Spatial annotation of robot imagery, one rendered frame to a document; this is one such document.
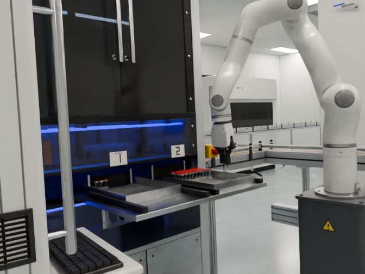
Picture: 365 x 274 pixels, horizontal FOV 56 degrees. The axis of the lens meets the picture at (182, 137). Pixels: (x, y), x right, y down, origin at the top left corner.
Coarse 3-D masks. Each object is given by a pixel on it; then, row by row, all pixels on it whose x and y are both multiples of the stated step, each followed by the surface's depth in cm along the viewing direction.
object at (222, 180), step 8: (216, 176) 170; (224, 176) 166; (232, 176) 162; (240, 176) 158; (248, 176) 150; (192, 184) 145; (200, 184) 142; (208, 184) 138; (216, 184) 136; (224, 184) 140; (232, 184) 143; (240, 184) 146; (248, 184) 149
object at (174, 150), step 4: (172, 148) 169; (176, 148) 171; (180, 148) 173; (172, 152) 169; (176, 152) 171; (180, 152) 173; (184, 152) 174; (172, 156) 169; (176, 156) 171; (180, 156) 173
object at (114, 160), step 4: (112, 152) 147; (116, 152) 149; (120, 152) 150; (124, 152) 151; (112, 156) 147; (116, 156) 149; (124, 156) 151; (112, 160) 147; (116, 160) 149; (124, 160) 151; (112, 164) 147; (116, 164) 149; (120, 164) 150; (124, 164) 151
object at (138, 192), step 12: (144, 180) 158; (156, 180) 151; (84, 192) 148; (108, 192) 131; (120, 192) 144; (132, 192) 143; (144, 192) 127; (156, 192) 131; (168, 192) 135; (180, 192) 139
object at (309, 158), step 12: (240, 144) 259; (252, 144) 251; (264, 144) 250; (276, 144) 242; (276, 156) 232; (288, 156) 226; (300, 156) 219; (312, 156) 213; (360, 156) 191; (360, 168) 192
